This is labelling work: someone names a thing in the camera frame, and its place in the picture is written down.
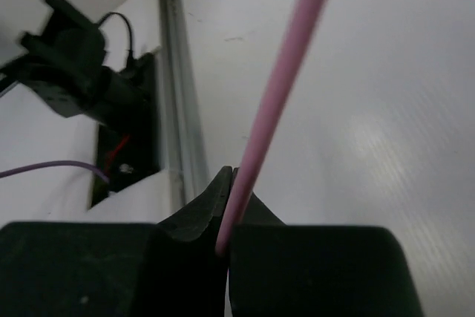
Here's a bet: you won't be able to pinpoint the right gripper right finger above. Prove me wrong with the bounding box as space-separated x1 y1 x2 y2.
226 167 426 317

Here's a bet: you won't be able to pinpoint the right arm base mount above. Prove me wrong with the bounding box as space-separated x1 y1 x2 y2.
89 53 161 207

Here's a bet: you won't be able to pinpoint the front aluminium rail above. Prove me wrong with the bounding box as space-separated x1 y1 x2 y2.
156 0 209 209

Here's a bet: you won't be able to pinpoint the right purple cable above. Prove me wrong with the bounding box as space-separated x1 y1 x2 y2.
0 160 111 184

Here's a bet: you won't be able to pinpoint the pink headphones with cable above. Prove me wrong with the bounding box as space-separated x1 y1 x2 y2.
214 0 326 257

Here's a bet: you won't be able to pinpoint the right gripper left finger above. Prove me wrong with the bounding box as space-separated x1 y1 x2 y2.
1 166 233 316

